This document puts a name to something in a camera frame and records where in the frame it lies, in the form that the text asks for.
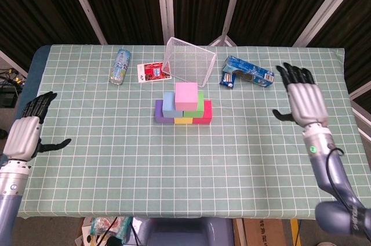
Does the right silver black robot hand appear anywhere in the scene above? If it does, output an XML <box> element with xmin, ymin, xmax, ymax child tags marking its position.
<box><xmin>271</xmin><ymin>62</ymin><xmax>330</xmax><ymax>127</ymax></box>

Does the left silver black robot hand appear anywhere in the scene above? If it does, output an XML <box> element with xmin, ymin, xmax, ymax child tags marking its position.
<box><xmin>3</xmin><ymin>91</ymin><xmax>72</xmax><ymax>162</ymax></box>

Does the red foam block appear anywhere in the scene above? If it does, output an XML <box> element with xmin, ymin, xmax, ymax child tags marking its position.
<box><xmin>192</xmin><ymin>99</ymin><xmax>213</xmax><ymax>126</ymax></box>

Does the green foam block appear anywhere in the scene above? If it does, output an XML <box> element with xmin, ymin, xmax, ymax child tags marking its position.
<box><xmin>183</xmin><ymin>91</ymin><xmax>205</xmax><ymax>119</ymax></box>

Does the pink foam block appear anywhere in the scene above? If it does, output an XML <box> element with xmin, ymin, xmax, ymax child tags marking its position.
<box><xmin>174</xmin><ymin>82</ymin><xmax>199</xmax><ymax>112</ymax></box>

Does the purple foam block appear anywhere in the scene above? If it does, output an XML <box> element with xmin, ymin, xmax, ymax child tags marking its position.
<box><xmin>155</xmin><ymin>99</ymin><xmax>175</xmax><ymax>125</ymax></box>

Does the light blue foam block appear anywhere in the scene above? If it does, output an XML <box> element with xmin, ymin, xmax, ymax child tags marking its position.
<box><xmin>162</xmin><ymin>92</ymin><xmax>184</xmax><ymax>118</ymax></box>

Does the black device box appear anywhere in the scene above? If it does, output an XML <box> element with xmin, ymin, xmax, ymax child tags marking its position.
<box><xmin>0</xmin><ymin>89</ymin><xmax>20</xmax><ymax>109</ymax></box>

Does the long blue cookie box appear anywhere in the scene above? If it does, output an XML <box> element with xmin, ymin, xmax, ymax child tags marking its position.
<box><xmin>222</xmin><ymin>55</ymin><xmax>275</xmax><ymax>88</ymax></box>

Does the dark blue table pad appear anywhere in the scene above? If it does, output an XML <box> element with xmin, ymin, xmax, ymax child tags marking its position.
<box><xmin>0</xmin><ymin>45</ymin><xmax>52</xmax><ymax>165</ymax></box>

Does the small blue cookie packet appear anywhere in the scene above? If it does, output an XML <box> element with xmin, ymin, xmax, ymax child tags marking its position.
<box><xmin>219</xmin><ymin>71</ymin><xmax>236</xmax><ymax>89</ymax></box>

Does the green snack bag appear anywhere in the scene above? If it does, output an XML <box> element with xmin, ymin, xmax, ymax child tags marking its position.
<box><xmin>81</xmin><ymin>216</ymin><xmax>134</xmax><ymax>245</ymax></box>

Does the green blue drink can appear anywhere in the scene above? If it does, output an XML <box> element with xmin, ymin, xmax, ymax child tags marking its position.
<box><xmin>108</xmin><ymin>48</ymin><xmax>132</xmax><ymax>85</ymax></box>

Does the brown cardboard box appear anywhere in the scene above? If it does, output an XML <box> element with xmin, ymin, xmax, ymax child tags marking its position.
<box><xmin>233</xmin><ymin>218</ymin><xmax>299</xmax><ymax>246</ymax></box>

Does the green checked tablecloth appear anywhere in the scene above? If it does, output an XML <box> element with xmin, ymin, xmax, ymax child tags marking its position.
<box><xmin>13</xmin><ymin>44</ymin><xmax>366</xmax><ymax>220</ymax></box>

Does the red white card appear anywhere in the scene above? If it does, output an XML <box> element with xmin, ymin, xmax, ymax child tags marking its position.
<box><xmin>137</xmin><ymin>61</ymin><xmax>172</xmax><ymax>83</ymax></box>

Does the blue-grey robot torso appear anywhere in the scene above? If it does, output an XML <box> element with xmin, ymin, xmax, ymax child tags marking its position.
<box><xmin>133</xmin><ymin>216</ymin><xmax>235</xmax><ymax>246</ymax></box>

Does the white frame bar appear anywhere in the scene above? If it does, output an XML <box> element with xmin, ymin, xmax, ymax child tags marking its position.
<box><xmin>0</xmin><ymin>49</ymin><xmax>29</xmax><ymax>78</ymax></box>
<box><xmin>352</xmin><ymin>102</ymin><xmax>371</xmax><ymax>138</ymax></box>
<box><xmin>349</xmin><ymin>81</ymin><xmax>371</xmax><ymax>99</ymax></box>

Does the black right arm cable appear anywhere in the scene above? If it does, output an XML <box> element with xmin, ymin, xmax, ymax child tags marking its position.
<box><xmin>325</xmin><ymin>143</ymin><xmax>356</xmax><ymax>212</ymax></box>

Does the white frame post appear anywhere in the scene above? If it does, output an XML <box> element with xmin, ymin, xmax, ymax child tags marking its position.
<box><xmin>155</xmin><ymin>0</ymin><xmax>175</xmax><ymax>45</ymax></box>
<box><xmin>292</xmin><ymin>0</ymin><xmax>363</xmax><ymax>47</ymax></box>
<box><xmin>62</xmin><ymin>0</ymin><xmax>108</xmax><ymax>45</ymax></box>
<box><xmin>208</xmin><ymin>0</ymin><xmax>247</xmax><ymax>46</ymax></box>

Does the white wire mesh basket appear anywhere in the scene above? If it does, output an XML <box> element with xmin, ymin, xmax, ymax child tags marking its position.
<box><xmin>161</xmin><ymin>37</ymin><xmax>217</xmax><ymax>89</ymax></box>

